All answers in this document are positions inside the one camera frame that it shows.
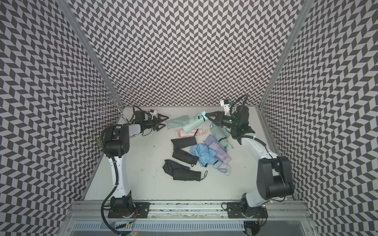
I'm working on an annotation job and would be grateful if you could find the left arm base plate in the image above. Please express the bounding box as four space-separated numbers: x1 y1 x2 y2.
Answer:
108 202 151 219

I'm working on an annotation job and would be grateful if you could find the wire glass rack stand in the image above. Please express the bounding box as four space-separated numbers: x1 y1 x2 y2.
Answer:
85 84 131 124

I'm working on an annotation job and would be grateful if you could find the pink sleeved umbrella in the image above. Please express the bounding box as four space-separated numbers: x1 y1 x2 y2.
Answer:
175 128 208 139

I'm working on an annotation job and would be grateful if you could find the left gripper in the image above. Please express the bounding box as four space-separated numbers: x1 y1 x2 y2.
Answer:
143 113 168 131

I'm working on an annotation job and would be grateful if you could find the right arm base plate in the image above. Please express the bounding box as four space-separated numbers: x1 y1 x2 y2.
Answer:
220 202 268 219

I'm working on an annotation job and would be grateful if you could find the lavender sleeved umbrella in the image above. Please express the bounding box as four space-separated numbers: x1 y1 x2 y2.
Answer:
209 142 231 164

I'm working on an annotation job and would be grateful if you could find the black sleeved umbrella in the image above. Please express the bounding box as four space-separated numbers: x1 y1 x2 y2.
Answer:
173 169 208 182
172 149 199 166

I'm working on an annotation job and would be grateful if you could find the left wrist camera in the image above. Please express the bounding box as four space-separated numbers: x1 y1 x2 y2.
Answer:
149 109 158 117

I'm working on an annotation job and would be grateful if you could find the black sleeve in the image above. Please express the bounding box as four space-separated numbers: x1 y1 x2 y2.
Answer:
171 137 197 149
162 159 190 177

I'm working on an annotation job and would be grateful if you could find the lavender sleeve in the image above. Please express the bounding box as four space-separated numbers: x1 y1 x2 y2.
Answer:
204 135 220 149

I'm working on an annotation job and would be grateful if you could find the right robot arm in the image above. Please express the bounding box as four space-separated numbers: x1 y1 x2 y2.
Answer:
205 94 294 219

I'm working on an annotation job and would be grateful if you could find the mint green sleeved umbrella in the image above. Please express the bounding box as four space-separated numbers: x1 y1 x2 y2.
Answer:
209 123 234 149

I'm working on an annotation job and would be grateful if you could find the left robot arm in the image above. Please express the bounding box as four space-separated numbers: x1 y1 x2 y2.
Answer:
98 106 169 218

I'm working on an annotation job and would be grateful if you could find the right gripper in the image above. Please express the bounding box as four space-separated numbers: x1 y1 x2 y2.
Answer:
205 111 239 128

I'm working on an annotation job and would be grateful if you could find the blue sleeved umbrella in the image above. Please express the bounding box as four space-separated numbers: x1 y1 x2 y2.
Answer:
190 144 231 176

